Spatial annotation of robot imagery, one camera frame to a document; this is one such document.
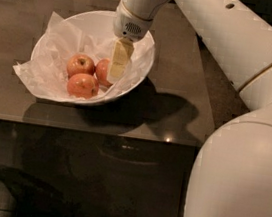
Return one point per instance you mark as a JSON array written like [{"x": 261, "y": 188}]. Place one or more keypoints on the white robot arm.
[{"x": 232, "y": 175}]

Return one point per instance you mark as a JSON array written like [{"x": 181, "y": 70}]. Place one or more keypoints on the red apple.
[
  {"x": 83, "y": 86},
  {"x": 101, "y": 71},
  {"x": 80, "y": 63}
]

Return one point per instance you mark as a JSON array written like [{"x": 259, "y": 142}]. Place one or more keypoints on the dark glossy table cabinet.
[{"x": 128, "y": 158}]

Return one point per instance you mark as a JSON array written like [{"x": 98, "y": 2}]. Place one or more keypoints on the white crumpled paper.
[{"x": 56, "y": 52}]

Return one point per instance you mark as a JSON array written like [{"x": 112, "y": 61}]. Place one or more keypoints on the white bowl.
[{"x": 88, "y": 19}]

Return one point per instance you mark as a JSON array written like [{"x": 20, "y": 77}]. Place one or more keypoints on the red apple front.
[{"x": 83, "y": 86}]

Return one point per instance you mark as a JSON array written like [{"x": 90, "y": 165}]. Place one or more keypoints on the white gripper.
[{"x": 129, "y": 26}]

